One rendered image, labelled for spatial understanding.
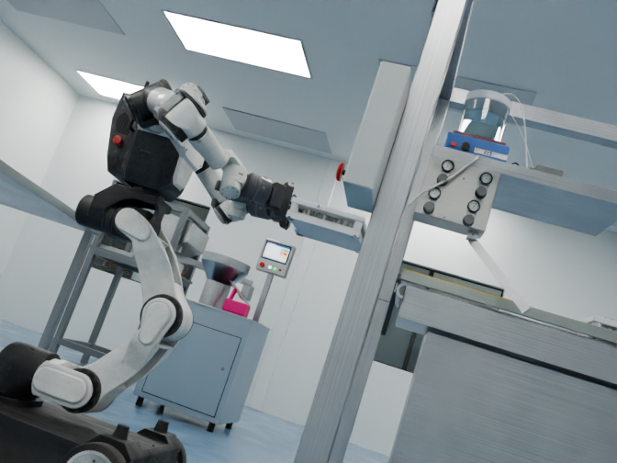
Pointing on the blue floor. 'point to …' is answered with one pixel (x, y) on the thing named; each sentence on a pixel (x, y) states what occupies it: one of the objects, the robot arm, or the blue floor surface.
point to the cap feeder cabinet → (208, 367)
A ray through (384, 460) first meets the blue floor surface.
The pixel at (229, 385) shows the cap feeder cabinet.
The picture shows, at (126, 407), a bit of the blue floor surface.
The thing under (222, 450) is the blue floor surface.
